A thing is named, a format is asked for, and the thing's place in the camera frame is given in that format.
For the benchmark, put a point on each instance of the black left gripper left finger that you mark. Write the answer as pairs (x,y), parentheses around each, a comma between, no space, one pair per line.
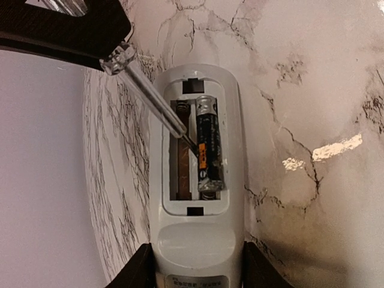
(139,272)

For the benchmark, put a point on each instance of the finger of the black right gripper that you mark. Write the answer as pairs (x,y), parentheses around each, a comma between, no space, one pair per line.
(77,32)

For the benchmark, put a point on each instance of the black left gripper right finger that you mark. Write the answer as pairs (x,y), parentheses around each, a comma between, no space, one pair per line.
(257,271)

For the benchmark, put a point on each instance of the black AAA battery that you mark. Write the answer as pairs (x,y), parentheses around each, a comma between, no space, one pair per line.
(210,171)

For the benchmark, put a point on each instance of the white remote control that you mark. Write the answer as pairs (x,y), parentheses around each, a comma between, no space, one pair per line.
(197,239)

